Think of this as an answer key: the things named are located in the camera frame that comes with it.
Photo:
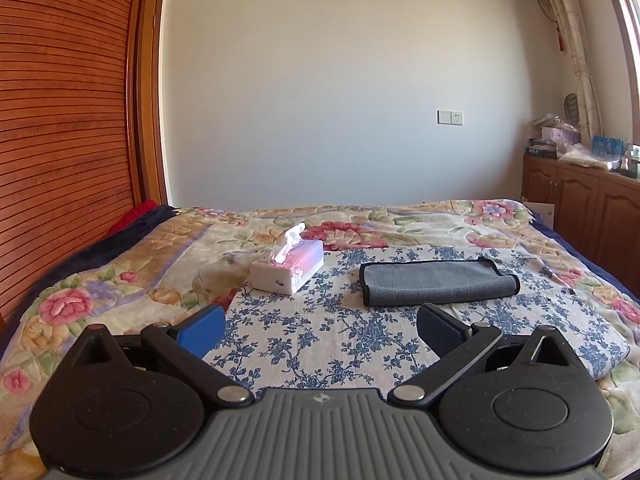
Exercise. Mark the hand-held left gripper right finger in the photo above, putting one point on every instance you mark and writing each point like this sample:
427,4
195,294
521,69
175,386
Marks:
440,332

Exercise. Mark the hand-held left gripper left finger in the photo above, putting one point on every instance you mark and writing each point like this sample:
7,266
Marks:
202,331

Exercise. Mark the purple and grey towel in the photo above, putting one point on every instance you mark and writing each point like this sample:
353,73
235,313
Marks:
435,282

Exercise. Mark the floral bedspread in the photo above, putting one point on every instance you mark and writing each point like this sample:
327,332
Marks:
150,255

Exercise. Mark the blue floral white cloth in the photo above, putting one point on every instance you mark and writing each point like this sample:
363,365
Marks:
310,340

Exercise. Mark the pink and white tissue box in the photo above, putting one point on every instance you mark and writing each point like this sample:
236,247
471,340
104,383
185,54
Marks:
300,267

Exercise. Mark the dark blue blanket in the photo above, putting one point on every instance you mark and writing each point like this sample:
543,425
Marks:
130,240

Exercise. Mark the red cloth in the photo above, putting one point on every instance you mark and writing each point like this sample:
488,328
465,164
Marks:
137,215

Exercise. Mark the white cardboard box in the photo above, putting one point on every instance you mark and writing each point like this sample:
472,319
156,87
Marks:
541,211

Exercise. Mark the navy bed sheet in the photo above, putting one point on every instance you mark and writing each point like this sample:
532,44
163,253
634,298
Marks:
585,255

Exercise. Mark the wooden cabinet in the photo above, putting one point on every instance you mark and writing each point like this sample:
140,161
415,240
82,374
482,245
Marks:
575,195

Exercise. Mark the stack of black books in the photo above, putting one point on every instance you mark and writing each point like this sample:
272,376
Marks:
540,149

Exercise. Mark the clear plastic bag with cloth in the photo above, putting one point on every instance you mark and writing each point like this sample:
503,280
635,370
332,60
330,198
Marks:
590,157

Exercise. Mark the slatted wooden wardrobe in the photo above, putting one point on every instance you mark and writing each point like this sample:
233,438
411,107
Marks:
65,125

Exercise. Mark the blue box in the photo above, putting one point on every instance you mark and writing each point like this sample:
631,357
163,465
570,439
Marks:
607,145

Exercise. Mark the grey oval fan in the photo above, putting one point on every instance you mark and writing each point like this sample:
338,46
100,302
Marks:
572,109

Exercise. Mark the red tassel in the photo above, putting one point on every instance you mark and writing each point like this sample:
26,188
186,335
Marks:
562,40

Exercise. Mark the cream patterned curtain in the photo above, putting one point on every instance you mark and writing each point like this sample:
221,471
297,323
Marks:
575,25

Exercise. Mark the white wall socket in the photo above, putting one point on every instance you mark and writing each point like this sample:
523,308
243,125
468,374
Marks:
450,117

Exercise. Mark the wooden door frame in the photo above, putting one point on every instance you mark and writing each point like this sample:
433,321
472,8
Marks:
150,110

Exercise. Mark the wooden window frame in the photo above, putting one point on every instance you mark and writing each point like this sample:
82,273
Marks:
627,25

